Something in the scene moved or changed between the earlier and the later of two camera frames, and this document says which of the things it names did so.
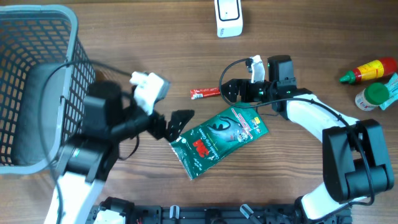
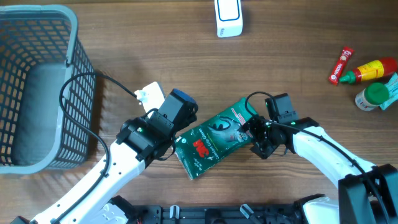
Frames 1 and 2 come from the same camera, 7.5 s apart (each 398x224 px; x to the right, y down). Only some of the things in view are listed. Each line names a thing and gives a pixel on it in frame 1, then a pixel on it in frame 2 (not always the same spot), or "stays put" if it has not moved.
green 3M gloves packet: (217, 138) stays put
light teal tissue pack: (392, 86) stays put
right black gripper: (237, 83) to (254, 124)
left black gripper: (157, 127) to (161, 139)
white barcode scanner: (229, 18) stays put
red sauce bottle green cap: (371, 70) stays put
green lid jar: (372, 97) stays put
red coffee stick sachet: (201, 93) to (340, 65)
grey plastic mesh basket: (45, 74) stays put
